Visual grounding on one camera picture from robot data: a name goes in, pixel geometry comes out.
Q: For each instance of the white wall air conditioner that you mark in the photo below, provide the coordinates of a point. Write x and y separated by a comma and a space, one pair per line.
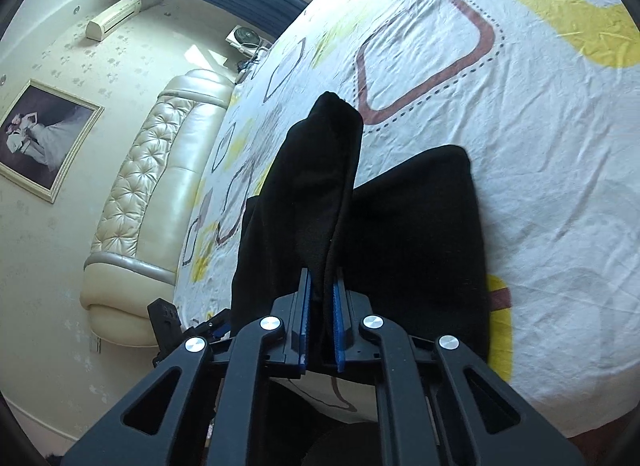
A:
112, 18

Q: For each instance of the black studded pants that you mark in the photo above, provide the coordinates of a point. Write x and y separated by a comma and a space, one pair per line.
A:
400, 226

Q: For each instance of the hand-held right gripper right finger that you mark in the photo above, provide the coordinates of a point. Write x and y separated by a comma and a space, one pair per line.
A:
340, 331

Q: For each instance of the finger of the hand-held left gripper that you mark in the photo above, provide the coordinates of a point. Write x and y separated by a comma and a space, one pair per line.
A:
217, 328

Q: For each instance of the cream tufted leather headboard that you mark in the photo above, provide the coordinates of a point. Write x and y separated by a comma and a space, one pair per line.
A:
145, 196

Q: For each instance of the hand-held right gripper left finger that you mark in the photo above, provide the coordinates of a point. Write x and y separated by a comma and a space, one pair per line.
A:
305, 331

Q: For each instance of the patterned white bed sheet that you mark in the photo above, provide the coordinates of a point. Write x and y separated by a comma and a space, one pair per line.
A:
525, 170

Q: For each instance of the white desk fan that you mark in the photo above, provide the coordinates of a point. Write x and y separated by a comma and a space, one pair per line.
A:
244, 38

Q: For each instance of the framed wall photograph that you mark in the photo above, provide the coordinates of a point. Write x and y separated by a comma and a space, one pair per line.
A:
45, 140

